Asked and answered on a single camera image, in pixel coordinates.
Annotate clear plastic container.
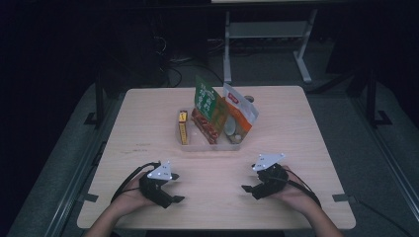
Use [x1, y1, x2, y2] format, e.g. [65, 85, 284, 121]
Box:
[174, 106, 247, 153]

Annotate white metal desk frame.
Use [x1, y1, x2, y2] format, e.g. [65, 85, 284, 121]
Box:
[222, 8, 319, 85]

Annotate tangle of black cables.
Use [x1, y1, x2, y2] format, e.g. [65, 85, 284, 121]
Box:
[149, 31, 229, 89]

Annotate grey metal rail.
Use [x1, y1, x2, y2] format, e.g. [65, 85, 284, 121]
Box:
[349, 97, 419, 215]
[42, 93, 126, 237]

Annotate black metal stand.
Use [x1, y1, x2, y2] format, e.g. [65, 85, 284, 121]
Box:
[83, 72, 107, 128]
[365, 67, 393, 128]

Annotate grey tape strip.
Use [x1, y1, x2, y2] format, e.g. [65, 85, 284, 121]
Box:
[77, 193, 100, 203]
[331, 194, 359, 203]

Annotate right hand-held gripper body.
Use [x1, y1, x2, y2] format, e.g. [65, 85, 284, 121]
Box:
[251, 152, 291, 201]

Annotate green and red snack packet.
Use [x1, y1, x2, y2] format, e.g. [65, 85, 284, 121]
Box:
[190, 74, 230, 146]

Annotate right hand-held gripper black cable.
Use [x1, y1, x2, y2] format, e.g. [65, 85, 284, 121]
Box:
[286, 168, 322, 209]

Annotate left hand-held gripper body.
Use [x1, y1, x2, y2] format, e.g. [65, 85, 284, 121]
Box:
[138, 160, 175, 209]

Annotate person's right hand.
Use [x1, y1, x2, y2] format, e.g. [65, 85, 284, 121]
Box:
[276, 165, 322, 219]

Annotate white and orange snack packet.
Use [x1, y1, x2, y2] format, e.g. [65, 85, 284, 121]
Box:
[221, 81, 261, 145]

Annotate black floor cable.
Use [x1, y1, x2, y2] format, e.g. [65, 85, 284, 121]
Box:
[355, 198, 414, 237]

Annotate person's left hand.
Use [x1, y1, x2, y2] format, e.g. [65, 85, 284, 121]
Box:
[109, 178, 156, 219]

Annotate left hand-held gripper black cable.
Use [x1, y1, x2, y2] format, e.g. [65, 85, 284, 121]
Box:
[110, 160, 163, 204]

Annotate hand-held gripper black cable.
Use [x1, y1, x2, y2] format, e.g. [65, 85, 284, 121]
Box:
[286, 168, 322, 209]
[110, 160, 163, 204]

